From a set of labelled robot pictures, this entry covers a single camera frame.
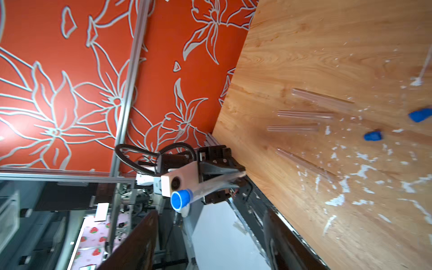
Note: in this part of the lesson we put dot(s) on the glass test tube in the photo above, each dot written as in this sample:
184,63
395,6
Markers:
305,114
306,164
323,99
221,182
294,128

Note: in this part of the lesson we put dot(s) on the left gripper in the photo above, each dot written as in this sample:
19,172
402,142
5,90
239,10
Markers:
214,161

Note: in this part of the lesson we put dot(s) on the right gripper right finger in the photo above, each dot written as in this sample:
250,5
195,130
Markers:
284,250

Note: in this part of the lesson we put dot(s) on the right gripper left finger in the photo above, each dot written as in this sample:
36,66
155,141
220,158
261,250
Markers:
137,251

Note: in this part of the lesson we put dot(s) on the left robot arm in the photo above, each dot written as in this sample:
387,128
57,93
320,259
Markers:
155,164

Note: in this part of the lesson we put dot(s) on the blue stopper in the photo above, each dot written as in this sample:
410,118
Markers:
181,199
373,136
420,115

